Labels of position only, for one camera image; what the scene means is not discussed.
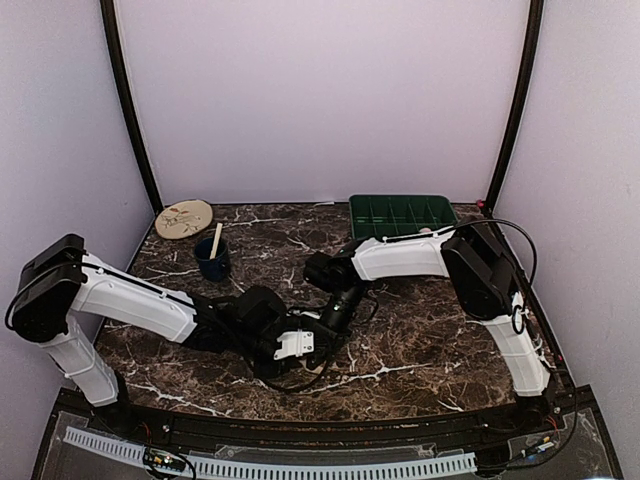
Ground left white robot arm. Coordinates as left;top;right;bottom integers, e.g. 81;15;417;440
5;234;315;436

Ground white slotted cable duct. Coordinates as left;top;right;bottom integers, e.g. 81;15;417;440
62;427;478;479

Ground round beige embroidered coaster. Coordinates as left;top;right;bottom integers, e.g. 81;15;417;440
154;200;213;240

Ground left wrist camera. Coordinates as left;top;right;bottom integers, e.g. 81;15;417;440
235;286;287;334

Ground black front rail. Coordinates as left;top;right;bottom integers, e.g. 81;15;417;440
89;399;566;451

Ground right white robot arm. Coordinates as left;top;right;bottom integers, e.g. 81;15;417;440
303;219;552;434

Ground black frame post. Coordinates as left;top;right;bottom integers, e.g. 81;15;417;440
484;0;545;212
99;0;164;214

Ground dark blue mug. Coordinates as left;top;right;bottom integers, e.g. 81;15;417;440
194;238;231;282

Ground left black frame post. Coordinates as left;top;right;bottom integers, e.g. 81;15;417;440
99;0;164;214

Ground right black frame post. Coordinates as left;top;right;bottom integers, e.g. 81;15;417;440
484;0;545;212

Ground wooden stick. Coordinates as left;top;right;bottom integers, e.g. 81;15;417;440
209;222;223;260

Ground green compartment tray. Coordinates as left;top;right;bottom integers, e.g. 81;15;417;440
349;194;458;240

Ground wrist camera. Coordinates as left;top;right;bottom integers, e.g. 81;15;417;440
303;252;349;293
235;286;287;334

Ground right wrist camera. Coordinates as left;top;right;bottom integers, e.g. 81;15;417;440
303;252;349;293

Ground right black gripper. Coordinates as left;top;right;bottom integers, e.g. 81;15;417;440
309;283;368;362

